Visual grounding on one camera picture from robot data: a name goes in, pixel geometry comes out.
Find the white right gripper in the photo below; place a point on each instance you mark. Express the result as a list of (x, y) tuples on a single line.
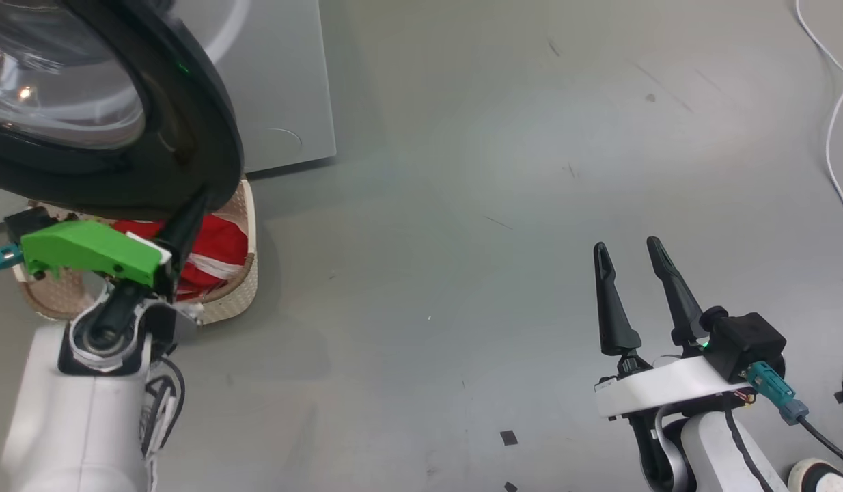
[(667, 386)]

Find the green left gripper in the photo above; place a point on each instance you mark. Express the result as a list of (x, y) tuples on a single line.
[(87, 249)]

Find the red and white clothes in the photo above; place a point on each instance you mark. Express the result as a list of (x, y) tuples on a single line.
[(216, 246)]

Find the black round glass washer door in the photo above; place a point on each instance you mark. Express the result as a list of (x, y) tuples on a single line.
[(189, 137)]

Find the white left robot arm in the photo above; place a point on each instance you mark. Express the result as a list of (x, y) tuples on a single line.
[(73, 424)]

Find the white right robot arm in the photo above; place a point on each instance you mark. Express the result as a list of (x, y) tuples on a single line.
[(708, 458)]

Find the cream perforated laundry basket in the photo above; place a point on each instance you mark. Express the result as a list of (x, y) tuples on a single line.
[(247, 273)]

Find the white front-load washing machine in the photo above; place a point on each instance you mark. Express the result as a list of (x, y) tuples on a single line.
[(278, 82)]

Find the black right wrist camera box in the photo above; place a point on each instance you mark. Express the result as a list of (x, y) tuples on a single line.
[(749, 342)]

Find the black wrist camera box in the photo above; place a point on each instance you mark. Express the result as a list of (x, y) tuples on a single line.
[(29, 222), (749, 342)]

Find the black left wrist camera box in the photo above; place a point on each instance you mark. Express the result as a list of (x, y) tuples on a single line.
[(29, 222)]

